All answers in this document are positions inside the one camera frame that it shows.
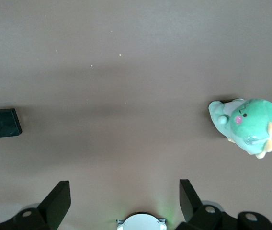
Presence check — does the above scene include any dark green box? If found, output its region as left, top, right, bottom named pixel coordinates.
left=0, top=108, right=23, bottom=138

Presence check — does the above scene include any brown table cover cloth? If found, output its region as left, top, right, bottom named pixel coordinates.
left=0, top=0, right=272, bottom=230

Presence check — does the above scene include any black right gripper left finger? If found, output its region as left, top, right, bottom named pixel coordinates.
left=0, top=180, right=71, bottom=230

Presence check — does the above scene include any green plush toy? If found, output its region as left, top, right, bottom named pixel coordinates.
left=207, top=98, right=272, bottom=160

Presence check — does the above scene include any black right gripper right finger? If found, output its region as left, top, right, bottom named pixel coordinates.
left=174, top=179, right=272, bottom=230

